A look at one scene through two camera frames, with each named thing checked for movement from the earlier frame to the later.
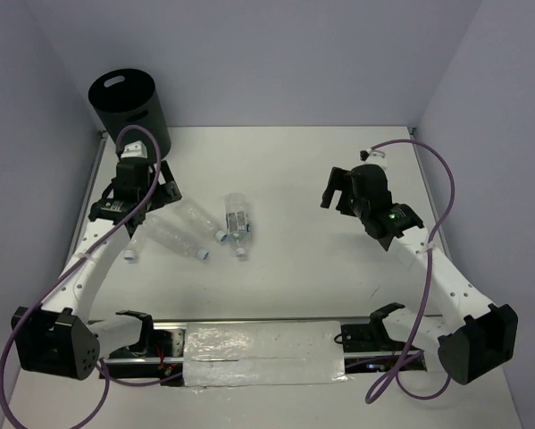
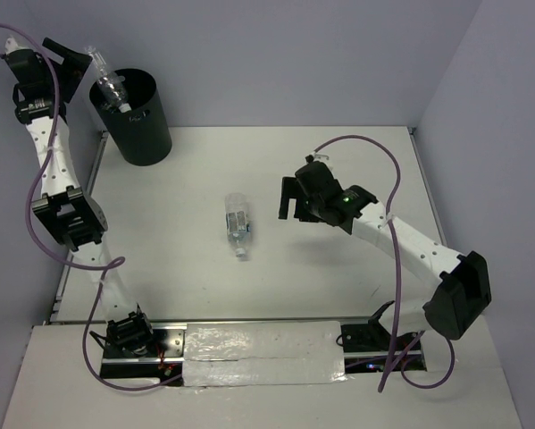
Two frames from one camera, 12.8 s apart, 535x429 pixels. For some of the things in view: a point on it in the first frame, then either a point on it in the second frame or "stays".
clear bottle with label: [237, 222] stays
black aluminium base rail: [157, 351] stays
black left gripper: [168, 192] -> [76, 66]
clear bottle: [164, 231] -> [111, 86]
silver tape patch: [242, 353] stays
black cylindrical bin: [124, 97] stays
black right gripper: [338, 180] -> [290, 189]
